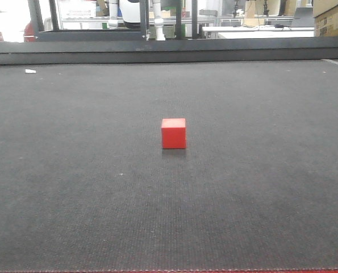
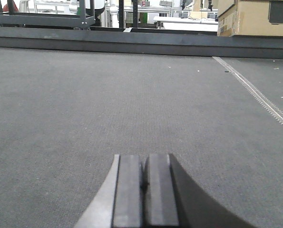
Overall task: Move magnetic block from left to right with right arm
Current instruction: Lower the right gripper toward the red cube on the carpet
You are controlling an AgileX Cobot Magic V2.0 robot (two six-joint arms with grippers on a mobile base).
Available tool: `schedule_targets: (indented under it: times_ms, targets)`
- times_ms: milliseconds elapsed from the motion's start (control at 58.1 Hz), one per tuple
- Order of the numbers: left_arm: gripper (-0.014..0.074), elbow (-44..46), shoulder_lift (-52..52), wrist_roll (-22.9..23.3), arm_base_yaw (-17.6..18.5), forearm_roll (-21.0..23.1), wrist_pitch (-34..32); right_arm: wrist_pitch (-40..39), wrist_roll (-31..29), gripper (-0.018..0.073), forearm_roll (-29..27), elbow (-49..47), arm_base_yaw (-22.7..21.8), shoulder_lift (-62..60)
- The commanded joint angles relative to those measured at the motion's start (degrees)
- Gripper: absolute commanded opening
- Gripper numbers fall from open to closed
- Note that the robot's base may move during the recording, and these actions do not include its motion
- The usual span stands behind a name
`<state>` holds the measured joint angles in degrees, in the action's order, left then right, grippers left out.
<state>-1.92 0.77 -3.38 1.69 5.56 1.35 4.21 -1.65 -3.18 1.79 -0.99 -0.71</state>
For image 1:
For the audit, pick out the red magnetic cube block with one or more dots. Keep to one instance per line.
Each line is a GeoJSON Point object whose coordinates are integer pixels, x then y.
{"type": "Point", "coordinates": [173, 133]}

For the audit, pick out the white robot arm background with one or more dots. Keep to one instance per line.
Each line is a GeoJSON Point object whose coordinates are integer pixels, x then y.
{"type": "Point", "coordinates": [158, 20]}

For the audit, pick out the white table background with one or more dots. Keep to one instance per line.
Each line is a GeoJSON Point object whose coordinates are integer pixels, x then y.
{"type": "Point", "coordinates": [258, 32]}

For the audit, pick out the cardboard box top right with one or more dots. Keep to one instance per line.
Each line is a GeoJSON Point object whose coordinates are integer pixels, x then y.
{"type": "Point", "coordinates": [325, 13]}

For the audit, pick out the dark grey carpet mat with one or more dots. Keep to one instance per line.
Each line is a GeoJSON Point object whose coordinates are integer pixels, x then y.
{"type": "Point", "coordinates": [85, 184]}

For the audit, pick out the red object far left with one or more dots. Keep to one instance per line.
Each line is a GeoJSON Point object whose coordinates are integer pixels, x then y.
{"type": "Point", "coordinates": [29, 35]}

